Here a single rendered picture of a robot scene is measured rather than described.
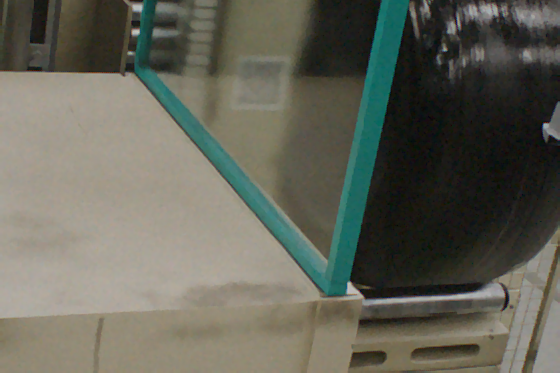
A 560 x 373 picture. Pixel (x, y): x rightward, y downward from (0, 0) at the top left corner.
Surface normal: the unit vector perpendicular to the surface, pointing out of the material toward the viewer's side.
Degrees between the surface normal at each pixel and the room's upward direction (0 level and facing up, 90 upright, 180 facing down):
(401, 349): 90
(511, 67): 61
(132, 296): 0
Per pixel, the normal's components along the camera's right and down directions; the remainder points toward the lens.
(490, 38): 0.37, -0.21
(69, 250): 0.15, -0.91
